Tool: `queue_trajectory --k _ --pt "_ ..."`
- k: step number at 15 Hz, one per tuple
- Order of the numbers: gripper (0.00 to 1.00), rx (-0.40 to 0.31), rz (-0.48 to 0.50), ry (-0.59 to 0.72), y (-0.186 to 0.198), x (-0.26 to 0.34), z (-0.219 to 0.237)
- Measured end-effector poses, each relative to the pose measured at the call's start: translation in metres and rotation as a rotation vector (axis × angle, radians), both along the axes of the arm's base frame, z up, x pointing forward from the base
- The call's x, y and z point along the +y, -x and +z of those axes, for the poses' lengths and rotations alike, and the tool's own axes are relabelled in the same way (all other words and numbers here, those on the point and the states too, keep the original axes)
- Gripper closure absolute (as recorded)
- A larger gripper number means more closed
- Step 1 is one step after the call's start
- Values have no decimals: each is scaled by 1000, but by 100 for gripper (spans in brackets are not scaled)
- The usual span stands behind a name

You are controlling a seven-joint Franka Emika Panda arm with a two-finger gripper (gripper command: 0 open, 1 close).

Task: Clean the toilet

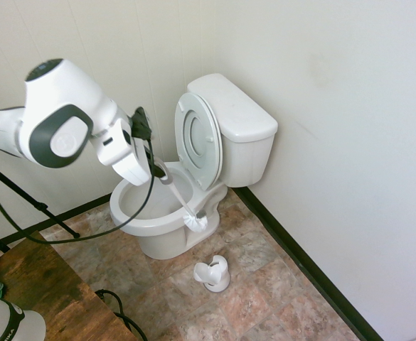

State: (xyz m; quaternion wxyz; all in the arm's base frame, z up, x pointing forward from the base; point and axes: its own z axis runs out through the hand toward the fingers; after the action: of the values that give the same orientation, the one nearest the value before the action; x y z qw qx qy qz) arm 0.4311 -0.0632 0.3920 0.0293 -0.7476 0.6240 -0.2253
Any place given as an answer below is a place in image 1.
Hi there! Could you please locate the black tripod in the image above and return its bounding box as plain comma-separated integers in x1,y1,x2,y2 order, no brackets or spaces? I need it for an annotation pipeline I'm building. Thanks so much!
0,155,81,250

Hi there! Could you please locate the white ceramic toilet bowl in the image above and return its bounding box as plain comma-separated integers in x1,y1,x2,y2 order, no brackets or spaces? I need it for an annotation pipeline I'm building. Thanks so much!
108,161,229,261

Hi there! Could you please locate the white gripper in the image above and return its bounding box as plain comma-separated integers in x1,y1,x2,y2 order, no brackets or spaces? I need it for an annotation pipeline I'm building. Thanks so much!
95,118,169,187

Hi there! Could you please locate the black baseboard behind toilet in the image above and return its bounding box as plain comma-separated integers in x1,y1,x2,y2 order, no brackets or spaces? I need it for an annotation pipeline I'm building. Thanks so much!
233,186,385,341

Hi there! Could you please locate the dark wooden table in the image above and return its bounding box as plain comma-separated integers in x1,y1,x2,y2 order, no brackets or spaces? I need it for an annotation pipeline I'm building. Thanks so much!
0,229,138,341

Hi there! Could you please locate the black floor cable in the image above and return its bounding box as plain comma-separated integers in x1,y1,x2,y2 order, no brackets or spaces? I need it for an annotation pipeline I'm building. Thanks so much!
95,288,149,341

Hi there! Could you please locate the white toilet tank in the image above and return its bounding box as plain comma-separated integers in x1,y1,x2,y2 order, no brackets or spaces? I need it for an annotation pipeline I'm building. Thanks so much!
217,129,278,189

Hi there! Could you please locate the white toilet tank lid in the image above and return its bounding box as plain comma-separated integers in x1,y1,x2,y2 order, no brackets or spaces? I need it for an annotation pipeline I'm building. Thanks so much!
186,72,279,144

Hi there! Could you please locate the white toilet brush grey handle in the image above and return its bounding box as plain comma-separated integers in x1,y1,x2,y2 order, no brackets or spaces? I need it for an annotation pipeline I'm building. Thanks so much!
154,158,210,233

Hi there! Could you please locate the white raised toilet seat lid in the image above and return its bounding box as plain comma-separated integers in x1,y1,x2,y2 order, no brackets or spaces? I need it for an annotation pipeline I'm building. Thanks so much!
174,92,224,192

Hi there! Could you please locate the black baseboard along panelled wall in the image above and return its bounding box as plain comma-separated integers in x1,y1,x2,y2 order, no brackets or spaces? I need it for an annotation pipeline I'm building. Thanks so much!
0,193,114,247

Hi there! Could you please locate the white plastic brush holder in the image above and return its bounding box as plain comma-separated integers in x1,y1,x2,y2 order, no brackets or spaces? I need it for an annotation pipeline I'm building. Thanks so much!
193,254,231,293

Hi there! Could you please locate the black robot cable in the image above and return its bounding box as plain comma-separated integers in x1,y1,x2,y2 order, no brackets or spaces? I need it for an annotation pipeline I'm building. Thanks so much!
0,138,158,244

